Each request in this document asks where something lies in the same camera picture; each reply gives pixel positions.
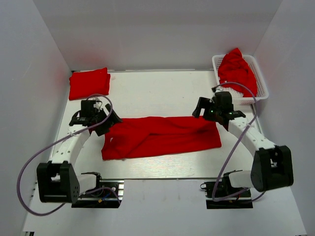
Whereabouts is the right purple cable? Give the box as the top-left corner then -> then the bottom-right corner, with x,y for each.
211,82 -> 268,203

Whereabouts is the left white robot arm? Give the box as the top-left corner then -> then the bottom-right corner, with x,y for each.
36,98 -> 122,204

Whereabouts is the red t shirt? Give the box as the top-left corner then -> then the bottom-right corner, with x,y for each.
68,67 -> 111,100
101,117 -> 221,161

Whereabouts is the folded red t shirt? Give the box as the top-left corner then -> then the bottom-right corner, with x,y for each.
68,67 -> 111,100

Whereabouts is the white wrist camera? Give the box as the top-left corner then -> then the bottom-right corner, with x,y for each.
86,97 -> 102,107
211,87 -> 223,93

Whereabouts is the red t shirts pile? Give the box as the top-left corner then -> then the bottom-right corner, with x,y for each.
218,48 -> 257,96

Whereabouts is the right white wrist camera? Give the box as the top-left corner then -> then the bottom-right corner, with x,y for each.
211,87 -> 223,93

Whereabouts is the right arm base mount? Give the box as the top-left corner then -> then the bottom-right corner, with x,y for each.
200,181 -> 253,209

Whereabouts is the purple cable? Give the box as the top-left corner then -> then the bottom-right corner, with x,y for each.
17,94 -> 123,217
211,82 -> 268,203

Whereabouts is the white plastic basket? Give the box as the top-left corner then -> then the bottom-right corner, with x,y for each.
212,55 -> 269,105

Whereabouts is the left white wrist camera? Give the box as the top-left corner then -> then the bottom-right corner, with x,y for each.
86,97 -> 102,107

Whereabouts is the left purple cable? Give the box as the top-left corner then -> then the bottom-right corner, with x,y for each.
17,94 -> 123,217

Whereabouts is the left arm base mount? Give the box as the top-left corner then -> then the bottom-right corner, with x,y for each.
71,179 -> 125,209

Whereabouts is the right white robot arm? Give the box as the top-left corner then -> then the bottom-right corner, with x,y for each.
192,91 -> 294,196

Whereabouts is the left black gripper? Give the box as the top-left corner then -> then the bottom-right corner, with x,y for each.
93,104 -> 123,136

